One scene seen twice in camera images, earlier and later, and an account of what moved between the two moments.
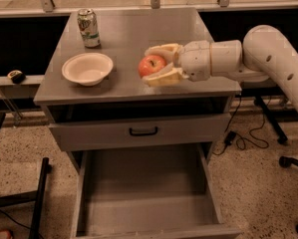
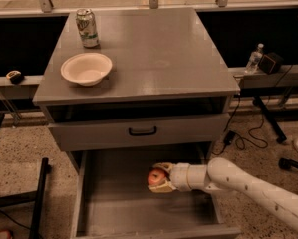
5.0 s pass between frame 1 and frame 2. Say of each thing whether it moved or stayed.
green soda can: stayed
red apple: moved
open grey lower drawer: stayed
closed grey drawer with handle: stayed
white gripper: moved
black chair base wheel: stayed
